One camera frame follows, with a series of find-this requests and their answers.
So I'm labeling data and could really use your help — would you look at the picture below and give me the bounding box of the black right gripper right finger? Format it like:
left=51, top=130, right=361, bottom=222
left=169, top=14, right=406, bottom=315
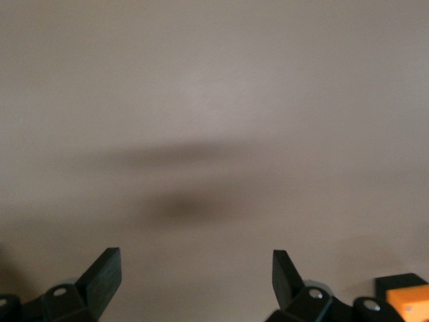
left=266, top=250, right=406, bottom=322

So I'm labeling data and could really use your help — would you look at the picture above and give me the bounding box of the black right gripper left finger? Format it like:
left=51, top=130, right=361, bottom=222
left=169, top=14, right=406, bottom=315
left=0, top=247, right=122, bottom=322

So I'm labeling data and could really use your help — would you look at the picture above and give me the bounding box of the orange box with black base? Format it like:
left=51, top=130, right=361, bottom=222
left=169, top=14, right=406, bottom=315
left=375, top=273, right=429, bottom=322

